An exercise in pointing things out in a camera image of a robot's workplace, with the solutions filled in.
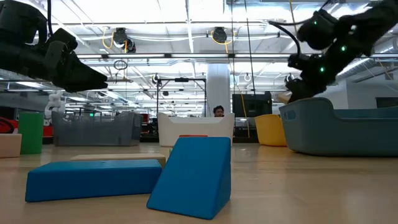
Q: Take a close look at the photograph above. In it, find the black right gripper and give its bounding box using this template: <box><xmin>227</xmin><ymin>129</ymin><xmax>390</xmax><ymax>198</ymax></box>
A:
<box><xmin>285</xmin><ymin>46</ymin><xmax>349</xmax><ymax>104</ymax></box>

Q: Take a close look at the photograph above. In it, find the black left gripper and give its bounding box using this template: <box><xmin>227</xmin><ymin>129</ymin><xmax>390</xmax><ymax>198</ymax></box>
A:
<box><xmin>0</xmin><ymin>40</ymin><xmax>108</xmax><ymax>93</ymax></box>

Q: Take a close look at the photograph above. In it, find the green block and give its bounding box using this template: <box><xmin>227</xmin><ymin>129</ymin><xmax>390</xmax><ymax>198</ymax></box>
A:
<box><xmin>17</xmin><ymin>112</ymin><xmax>45</xmax><ymax>156</ymax></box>

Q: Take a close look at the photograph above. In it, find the long natural wood block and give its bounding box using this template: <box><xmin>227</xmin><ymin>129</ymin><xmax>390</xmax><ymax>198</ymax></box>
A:
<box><xmin>70</xmin><ymin>152</ymin><xmax>167</xmax><ymax>169</ymax></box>

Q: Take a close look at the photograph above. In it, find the long blue rectangular block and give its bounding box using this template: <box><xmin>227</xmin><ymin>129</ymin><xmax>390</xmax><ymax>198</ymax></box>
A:
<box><xmin>25</xmin><ymin>159</ymin><xmax>162</xmax><ymax>203</ymax></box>

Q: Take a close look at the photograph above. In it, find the blue wedge block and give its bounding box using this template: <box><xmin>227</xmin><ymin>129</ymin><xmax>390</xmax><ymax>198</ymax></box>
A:
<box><xmin>146</xmin><ymin>136</ymin><xmax>232</xmax><ymax>220</ymax></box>

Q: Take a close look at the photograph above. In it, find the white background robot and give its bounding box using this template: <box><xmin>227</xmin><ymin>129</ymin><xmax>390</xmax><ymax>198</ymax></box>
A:
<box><xmin>44</xmin><ymin>90</ymin><xmax>67</xmax><ymax>121</ymax></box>

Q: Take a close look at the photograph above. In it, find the black monitor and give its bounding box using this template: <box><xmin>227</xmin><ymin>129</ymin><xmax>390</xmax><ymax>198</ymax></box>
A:
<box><xmin>232</xmin><ymin>91</ymin><xmax>273</xmax><ymax>118</ymax></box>

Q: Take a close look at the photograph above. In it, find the yellow plastic bin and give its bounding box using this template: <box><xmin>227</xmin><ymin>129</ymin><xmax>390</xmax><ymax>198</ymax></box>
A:
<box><xmin>254</xmin><ymin>114</ymin><xmax>287</xmax><ymax>147</ymax></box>

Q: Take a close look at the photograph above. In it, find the blue-grey plastic bin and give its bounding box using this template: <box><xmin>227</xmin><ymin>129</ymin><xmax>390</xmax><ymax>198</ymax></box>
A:
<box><xmin>279</xmin><ymin>96</ymin><xmax>398</xmax><ymax>157</ymax></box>

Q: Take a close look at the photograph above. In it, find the grey translucent bin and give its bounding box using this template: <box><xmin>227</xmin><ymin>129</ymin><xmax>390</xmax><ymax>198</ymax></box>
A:
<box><xmin>51</xmin><ymin>111</ymin><xmax>144</xmax><ymax>147</ymax></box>

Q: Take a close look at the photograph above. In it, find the white building column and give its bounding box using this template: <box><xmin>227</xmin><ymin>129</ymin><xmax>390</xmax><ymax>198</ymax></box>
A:
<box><xmin>206</xmin><ymin>63</ymin><xmax>231</xmax><ymax>118</ymax></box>

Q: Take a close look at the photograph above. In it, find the white plastic bin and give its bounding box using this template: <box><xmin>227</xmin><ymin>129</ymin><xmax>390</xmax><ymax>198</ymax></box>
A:
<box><xmin>157</xmin><ymin>111</ymin><xmax>236</xmax><ymax>147</ymax></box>

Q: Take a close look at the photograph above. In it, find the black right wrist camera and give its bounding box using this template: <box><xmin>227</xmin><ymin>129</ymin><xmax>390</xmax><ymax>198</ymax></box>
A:
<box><xmin>287</xmin><ymin>53</ymin><xmax>313</xmax><ymax>71</ymax></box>

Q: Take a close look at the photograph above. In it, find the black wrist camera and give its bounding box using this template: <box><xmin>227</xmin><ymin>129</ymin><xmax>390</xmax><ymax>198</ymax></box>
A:
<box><xmin>287</xmin><ymin>53</ymin><xmax>313</xmax><ymax>71</ymax></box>
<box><xmin>46</xmin><ymin>27</ymin><xmax>78</xmax><ymax>54</ymax></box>

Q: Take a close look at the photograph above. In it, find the black hanging cable coil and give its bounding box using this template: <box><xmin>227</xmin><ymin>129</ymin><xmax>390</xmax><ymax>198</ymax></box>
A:
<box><xmin>113</xmin><ymin>59</ymin><xmax>129</xmax><ymax>71</ymax></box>

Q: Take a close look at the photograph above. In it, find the yellow reel cable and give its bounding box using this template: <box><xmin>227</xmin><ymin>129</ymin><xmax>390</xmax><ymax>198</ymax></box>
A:
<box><xmin>101</xmin><ymin>27</ymin><xmax>127</xmax><ymax>54</ymax></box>

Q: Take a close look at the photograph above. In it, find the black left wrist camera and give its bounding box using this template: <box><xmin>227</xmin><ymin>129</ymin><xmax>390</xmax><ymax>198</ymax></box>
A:
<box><xmin>46</xmin><ymin>27</ymin><xmax>78</xmax><ymax>54</ymax></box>

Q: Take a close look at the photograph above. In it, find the black right camera cable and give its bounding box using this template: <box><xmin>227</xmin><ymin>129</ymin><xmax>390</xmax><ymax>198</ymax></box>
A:
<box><xmin>268</xmin><ymin>20</ymin><xmax>302</xmax><ymax>58</ymax></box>

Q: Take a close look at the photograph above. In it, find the black camera cable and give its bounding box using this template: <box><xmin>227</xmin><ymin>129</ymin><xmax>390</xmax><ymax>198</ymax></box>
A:
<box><xmin>46</xmin><ymin>0</ymin><xmax>54</xmax><ymax>37</ymax></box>
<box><xmin>268</xmin><ymin>20</ymin><xmax>302</xmax><ymax>58</ymax></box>

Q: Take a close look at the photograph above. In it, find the thin yellow hanging cable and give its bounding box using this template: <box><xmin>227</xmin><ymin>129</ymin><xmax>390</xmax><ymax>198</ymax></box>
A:
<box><xmin>210</xmin><ymin>30</ymin><xmax>251</xmax><ymax>138</ymax></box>

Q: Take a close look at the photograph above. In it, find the black left camera cable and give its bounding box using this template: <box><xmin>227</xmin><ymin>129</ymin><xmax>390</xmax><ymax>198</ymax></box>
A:
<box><xmin>46</xmin><ymin>0</ymin><xmax>54</xmax><ymax>37</ymax></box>

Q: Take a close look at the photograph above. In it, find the black hose loop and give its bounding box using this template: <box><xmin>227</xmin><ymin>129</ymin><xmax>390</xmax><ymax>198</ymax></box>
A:
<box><xmin>0</xmin><ymin>117</ymin><xmax>16</xmax><ymax>134</ymax></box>

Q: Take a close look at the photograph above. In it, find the yellow ceiling cable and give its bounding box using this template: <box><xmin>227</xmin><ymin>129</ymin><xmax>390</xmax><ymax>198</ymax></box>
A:
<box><xmin>377</xmin><ymin>58</ymin><xmax>393</xmax><ymax>81</ymax></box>

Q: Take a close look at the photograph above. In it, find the dark wall window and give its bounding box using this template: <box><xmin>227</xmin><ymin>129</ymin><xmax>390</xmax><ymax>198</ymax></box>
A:
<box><xmin>375</xmin><ymin>96</ymin><xmax>398</xmax><ymax>109</ymax></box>

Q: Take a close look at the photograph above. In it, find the black background rig frame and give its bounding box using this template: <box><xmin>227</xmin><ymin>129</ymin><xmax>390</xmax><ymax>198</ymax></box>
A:
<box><xmin>156</xmin><ymin>77</ymin><xmax>208</xmax><ymax>118</ymax></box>

